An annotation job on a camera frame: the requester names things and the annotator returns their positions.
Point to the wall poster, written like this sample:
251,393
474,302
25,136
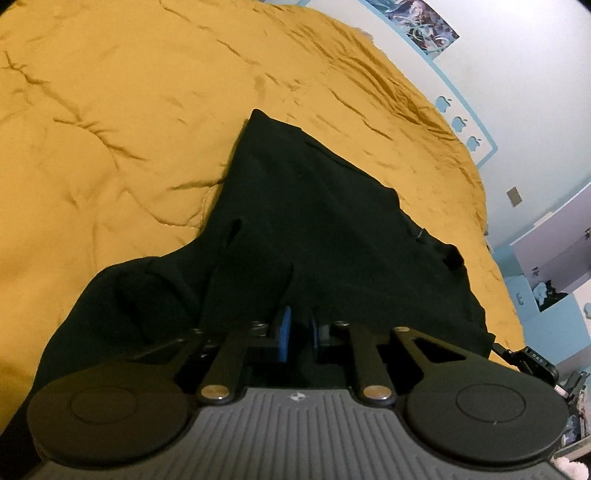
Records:
415,19

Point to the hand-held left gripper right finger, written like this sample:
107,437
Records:
315,330

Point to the clothes pile in chest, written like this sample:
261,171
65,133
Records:
548,290

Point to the fluffy white robe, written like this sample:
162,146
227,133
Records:
572,468

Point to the grey wall switch plate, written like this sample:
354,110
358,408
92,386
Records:
514,196

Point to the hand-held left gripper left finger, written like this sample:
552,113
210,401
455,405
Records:
284,333

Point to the blue white toy chest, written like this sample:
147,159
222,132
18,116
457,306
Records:
549,240

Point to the mustard yellow blanket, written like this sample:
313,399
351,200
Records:
115,115

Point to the black garment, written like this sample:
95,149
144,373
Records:
300,207

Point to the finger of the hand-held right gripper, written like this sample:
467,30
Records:
501,350

